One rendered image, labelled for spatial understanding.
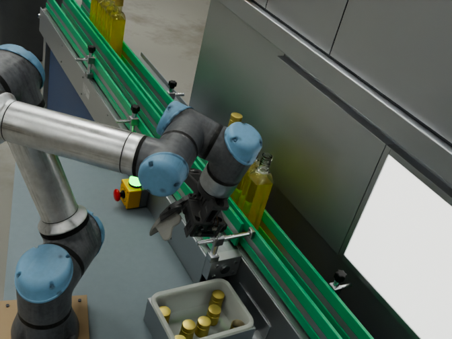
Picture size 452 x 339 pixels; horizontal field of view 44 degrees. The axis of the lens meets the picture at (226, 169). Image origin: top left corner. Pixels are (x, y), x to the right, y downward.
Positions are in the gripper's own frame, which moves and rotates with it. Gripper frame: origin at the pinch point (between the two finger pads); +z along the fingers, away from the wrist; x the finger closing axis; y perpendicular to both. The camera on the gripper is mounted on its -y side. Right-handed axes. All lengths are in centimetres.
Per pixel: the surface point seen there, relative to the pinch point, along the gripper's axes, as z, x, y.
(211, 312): 19.7, 13.6, 10.6
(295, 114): -14.0, 36.3, -30.1
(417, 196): -31, 42, 11
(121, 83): 38, 12, -95
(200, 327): 20.3, 9.8, 14.1
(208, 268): 18.0, 15.3, -1.3
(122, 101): 29, 6, -75
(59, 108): 90, 2, -133
